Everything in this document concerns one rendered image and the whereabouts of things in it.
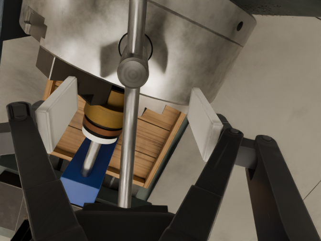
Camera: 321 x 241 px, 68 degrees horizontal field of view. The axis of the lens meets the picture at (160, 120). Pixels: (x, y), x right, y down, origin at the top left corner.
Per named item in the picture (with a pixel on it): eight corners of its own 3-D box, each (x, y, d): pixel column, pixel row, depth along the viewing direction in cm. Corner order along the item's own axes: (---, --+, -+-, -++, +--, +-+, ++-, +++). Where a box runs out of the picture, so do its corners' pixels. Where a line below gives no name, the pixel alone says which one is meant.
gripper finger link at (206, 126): (212, 123, 15) (224, 124, 15) (191, 86, 21) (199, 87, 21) (203, 162, 16) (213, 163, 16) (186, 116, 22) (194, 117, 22)
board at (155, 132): (61, 45, 60) (54, 48, 56) (189, 100, 65) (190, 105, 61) (37, 140, 71) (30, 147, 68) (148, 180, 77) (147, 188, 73)
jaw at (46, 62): (110, 29, 37) (31, 6, 27) (131, 42, 35) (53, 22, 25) (90, 91, 41) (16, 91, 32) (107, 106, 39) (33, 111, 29)
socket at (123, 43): (122, 26, 25) (119, 29, 23) (152, 29, 26) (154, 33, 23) (120, 57, 27) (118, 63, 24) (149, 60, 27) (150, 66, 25)
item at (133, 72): (126, 32, 26) (117, 56, 15) (146, 34, 26) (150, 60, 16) (125, 52, 27) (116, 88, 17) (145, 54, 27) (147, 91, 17)
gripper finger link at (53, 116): (51, 154, 15) (39, 153, 15) (78, 108, 21) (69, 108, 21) (47, 111, 14) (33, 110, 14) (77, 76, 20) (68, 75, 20)
